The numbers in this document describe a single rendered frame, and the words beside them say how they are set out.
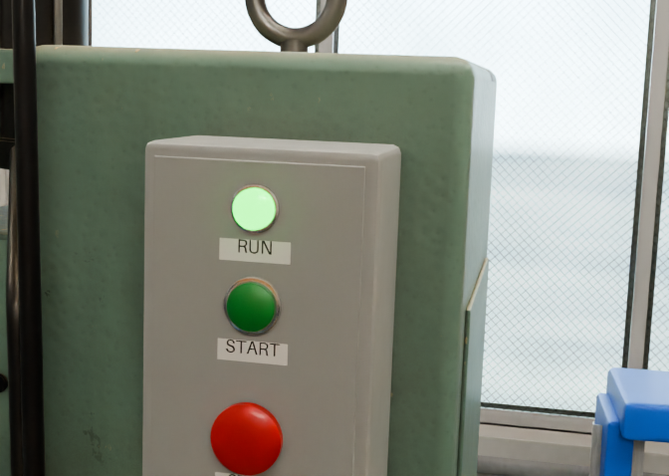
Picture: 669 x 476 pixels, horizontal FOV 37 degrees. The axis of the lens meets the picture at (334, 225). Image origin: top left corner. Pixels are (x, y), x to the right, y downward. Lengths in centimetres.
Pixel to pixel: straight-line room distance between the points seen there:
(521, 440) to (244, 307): 155
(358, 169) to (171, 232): 8
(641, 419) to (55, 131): 85
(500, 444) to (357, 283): 155
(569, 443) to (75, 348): 151
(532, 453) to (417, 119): 153
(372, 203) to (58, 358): 20
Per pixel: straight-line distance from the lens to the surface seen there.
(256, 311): 40
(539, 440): 194
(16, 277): 50
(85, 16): 62
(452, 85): 44
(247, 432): 41
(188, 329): 42
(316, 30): 56
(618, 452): 123
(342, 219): 39
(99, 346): 51
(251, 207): 39
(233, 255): 40
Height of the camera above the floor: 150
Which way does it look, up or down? 8 degrees down
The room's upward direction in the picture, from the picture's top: 2 degrees clockwise
